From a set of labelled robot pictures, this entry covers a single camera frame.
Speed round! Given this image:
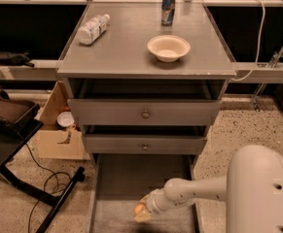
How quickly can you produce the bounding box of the metal bracket strut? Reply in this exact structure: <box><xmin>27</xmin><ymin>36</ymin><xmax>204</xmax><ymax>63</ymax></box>
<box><xmin>251</xmin><ymin>45</ymin><xmax>283</xmax><ymax>112</ymax></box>

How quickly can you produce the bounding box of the black chair stand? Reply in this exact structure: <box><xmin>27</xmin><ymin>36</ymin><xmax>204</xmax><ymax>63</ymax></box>
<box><xmin>0</xmin><ymin>88</ymin><xmax>85</xmax><ymax>233</ymax></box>

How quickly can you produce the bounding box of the black object on ledge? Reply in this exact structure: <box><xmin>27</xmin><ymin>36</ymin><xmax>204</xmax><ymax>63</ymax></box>
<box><xmin>0</xmin><ymin>51</ymin><xmax>34</xmax><ymax>67</ymax></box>

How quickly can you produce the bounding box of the grey top drawer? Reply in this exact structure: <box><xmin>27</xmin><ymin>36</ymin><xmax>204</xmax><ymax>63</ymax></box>
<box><xmin>68</xmin><ymin>79</ymin><xmax>221</xmax><ymax>126</ymax></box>

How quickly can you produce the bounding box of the cardboard box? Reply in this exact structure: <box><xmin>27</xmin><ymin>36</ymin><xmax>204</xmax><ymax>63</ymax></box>
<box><xmin>35</xmin><ymin>82</ymin><xmax>90</xmax><ymax>160</ymax></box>

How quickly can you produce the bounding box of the orange fruit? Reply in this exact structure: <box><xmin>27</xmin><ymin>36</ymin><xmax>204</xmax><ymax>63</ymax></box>
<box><xmin>134</xmin><ymin>204</ymin><xmax>145</xmax><ymax>214</ymax></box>

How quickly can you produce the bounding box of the black floor cable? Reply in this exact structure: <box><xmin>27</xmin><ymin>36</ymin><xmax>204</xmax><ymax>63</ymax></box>
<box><xmin>24</xmin><ymin>142</ymin><xmax>73</xmax><ymax>233</ymax></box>

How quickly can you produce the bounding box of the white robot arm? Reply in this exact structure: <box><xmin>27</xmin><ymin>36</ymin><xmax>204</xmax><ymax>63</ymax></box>
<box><xmin>134</xmin><ymin>145</ymin><xmax>283</xmax><ymax>233</ymax></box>

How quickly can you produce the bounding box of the clear plastic water bottle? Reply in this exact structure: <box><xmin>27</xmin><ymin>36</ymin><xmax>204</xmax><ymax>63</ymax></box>
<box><xmin>78</xmin><ymin>14</ymin><xmax>110</xmax><ymax>46</ymax></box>

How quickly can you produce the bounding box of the grey middle drawer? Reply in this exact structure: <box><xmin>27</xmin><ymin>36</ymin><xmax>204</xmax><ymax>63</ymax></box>
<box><xmin>83</xmin><ymin>125</ymin><xmax>208</xmax><ymax>154</ymax></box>

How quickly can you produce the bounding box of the blue drink can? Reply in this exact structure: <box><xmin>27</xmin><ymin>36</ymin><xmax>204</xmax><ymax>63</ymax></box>
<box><xmin>161</xmin><ymin>0</ymin><xmax>175</xmax><ymax>26</ymax></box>

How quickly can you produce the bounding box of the grey open bottom drawer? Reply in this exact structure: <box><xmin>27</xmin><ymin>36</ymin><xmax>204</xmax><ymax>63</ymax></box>
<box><xmin>88</xmin><ymin>154</ymin><xmax>199</xmax><ymax>233</ymax></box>

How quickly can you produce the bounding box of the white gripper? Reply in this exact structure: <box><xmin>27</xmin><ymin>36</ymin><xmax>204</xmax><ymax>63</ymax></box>
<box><xmin>134</xmin><ymin>189</ymin><xmax>170</xmax><ymax>222</ymax></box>

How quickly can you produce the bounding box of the grey drawer cabinet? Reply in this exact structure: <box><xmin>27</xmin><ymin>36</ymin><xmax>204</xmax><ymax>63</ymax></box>
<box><xmin>56</xmin><ymin>1</ymin><xmax>238</xmax><ymax>157</ymax></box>

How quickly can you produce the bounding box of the white paper bowl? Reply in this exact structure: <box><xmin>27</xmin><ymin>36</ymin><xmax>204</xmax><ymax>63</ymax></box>
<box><xmin>147</xmin><ymin>35</ymin><xmax>191</xmax><ymax>63</ymax></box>

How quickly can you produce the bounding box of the small white bowl in box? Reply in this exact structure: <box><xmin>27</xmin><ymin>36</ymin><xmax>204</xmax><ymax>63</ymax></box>
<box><xmin>56</xmin><ymin>112</ymin><xmax>75</xmax><ymax>127</ymax></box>

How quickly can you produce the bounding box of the white hanging cable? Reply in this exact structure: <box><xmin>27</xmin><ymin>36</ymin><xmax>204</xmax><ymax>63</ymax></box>
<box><xmin>230</xmin><ymin>0</ymin><xmax>266</xmax><ymax>83</ymax></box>

